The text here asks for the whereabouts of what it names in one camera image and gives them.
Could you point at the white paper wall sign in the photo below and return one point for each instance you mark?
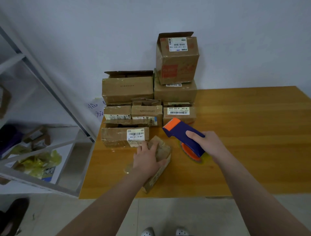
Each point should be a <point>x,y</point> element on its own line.
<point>95,108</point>

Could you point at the stack of cardboard boxes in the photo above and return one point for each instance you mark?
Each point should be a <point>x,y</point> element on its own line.
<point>129,90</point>

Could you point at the large worn shelf carton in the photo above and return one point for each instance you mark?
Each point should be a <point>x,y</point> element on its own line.
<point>4,102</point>

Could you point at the small open carton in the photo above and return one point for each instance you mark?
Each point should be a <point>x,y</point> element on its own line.
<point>39,141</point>

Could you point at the person's right hand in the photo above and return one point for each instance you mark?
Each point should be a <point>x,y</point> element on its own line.
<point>209,144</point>

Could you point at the person's left hand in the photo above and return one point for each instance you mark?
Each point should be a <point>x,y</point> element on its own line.
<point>148,160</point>

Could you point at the small brown cardboard box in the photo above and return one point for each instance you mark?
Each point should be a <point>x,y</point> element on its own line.
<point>163,148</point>

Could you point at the person's right forearm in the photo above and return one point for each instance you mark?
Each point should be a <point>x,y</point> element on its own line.
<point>257,199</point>

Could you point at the wooden table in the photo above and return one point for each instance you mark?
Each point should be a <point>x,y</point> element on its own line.
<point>262,126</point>

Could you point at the blue orange tape dispenser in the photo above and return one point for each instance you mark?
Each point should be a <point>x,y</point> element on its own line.
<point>182,131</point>

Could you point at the box barcode label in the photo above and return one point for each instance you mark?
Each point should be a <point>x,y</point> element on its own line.
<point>114,136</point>

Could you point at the dark blue bag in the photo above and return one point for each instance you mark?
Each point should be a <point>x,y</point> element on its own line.
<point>7,141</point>

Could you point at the yellow plastic bag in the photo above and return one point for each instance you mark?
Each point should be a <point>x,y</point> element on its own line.
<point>36,163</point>

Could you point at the grey metal shelf rack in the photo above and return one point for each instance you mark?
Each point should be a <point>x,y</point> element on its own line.
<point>39,184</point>

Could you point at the person's left forearm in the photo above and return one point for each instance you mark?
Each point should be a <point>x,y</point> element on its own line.
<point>104,209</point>

